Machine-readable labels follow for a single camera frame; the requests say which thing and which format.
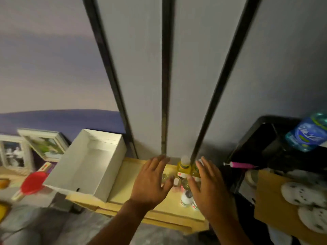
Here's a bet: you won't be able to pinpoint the person's right hand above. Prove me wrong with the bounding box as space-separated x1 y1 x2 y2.
186 156 234 222

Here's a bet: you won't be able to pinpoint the person's left hand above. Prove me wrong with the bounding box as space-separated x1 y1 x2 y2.
129 155 175 210

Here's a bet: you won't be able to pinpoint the white cardboard box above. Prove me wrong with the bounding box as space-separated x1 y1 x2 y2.
43 129 127 203

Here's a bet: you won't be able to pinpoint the person's right forearm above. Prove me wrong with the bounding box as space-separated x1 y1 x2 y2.
209 209 253 245

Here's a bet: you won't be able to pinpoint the person's left forearm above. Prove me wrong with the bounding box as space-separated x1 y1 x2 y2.
87 199 151 245

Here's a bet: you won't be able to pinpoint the cream tape roll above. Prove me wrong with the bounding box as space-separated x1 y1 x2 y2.
245 169 259 188

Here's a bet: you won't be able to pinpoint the pink hand pump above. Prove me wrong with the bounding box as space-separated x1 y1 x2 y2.
223 161 259 169

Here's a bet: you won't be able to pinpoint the brown cardboard sheet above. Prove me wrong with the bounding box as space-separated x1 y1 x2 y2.
254 169 327 245

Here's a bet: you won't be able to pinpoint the black cabinet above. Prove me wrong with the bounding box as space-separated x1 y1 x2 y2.
224 115 327 245

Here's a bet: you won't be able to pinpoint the plain white shoe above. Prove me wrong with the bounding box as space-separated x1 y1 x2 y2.
268 226 293 245

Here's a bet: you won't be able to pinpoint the cream strip coloured marks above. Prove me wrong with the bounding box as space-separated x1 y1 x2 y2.
11 161 53 202

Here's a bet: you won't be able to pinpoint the blue-label water bottle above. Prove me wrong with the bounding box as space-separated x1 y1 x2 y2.
285 112 327 153

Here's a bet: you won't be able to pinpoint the red lid jar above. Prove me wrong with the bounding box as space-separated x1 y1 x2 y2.
20 171 49 196

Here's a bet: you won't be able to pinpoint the landscape photo frame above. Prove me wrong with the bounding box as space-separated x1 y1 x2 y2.
16 128 69 162

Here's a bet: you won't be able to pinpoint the black-white photo frame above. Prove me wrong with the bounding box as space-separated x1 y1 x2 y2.
0 134 35 174

